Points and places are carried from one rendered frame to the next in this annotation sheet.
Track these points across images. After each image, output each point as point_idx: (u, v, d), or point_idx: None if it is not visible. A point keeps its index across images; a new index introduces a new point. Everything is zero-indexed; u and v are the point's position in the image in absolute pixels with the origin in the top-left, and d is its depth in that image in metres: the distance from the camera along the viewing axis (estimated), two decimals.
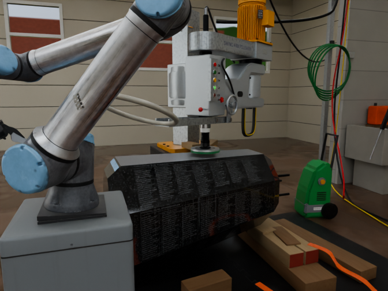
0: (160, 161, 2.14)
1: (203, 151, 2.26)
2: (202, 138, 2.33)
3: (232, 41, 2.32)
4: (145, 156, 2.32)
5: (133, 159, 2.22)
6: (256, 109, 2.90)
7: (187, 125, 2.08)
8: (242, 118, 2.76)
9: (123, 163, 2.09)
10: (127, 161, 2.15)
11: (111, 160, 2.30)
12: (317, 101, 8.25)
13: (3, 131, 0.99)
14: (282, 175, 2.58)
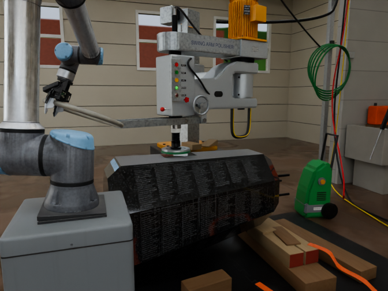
0: (160, 161, 2.14)
1: (170, 151, 2.28)
2: (172, 138, 2.35)
3: (205, 40, 2.27)
4: (145, 156, 2.32)
5: (133, 159, 2.22)
6: (250, 110, 2.75)
7: (145, 126, 2.14)
8: (230, 118, 2.66)
9: (123, 163, 2.09)
10: (127, 161, 2.15)
11: (111, 160, 2.30)
12: (317, 101, 8.25)
13: (43, 89, 1.77)
14: (282, 175, 2.58)
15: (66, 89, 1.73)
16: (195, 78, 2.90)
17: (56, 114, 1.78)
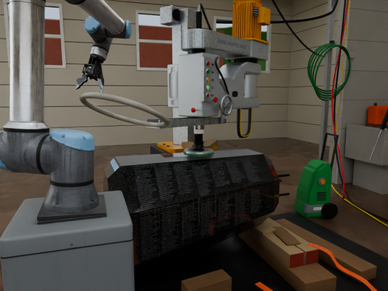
0: (160, 161, 2.14)
1: (194, 153, 2.18)
2: (196, 140, 2.25)
3: (227, 39, 2.24)
4: (145, 156, 2.32)
5: (133, 159, 2.22)
6: (252, 109, 2.82)
7: (179, 126, 2.00)
8: (237, 118, 2.68)
9: (123, 163, 2.09)
10: (127, 161, 2.15)
11: (111, 160, 2.30)
12: (317, 101, 8.25)
13: None
14: (282, 175, 2.58)
15: (92, 63, 1.72)
16: None
17: (101, 90, 1.74)
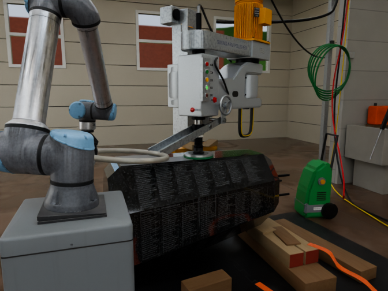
0: (160, 161, 2.14)
1: (198, 156, 2.22)
2: (196, 144, 2.29)
3: (227, 40, 2.26)
4: (145, 156, 2.32)
5: None
6: (253, 109, 2.84)
7: (181, 146, 2.08)
8: (238, 118, 2.70)
9: (123, 163, 2.09)
10: None
11: None
12: (317, 101, 8.25)
13: None
14: (282, 175, 2.58)
15: None
16: None
17: (94, 163, 1.84)
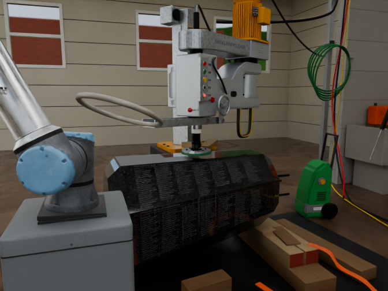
0: (160, 161, 2.14)
1: None
2: (193, 140, 2.26)
3: (225, 39, 2.24)
4: (145, 156, 2.32)
5: (133, 159, 2.22)
6: (252, 109, 2.82)
7: (175, 126, 2.02)
8: (237, 118, 2.68)
9: (123, 163, 2.09)
10: (127, 161, 2.15)
11: (111, 160, 2.30)
12: (317, 101, 8.25)
13: None
14: (282, 175, 2.58)
15: None
16: None
17: None
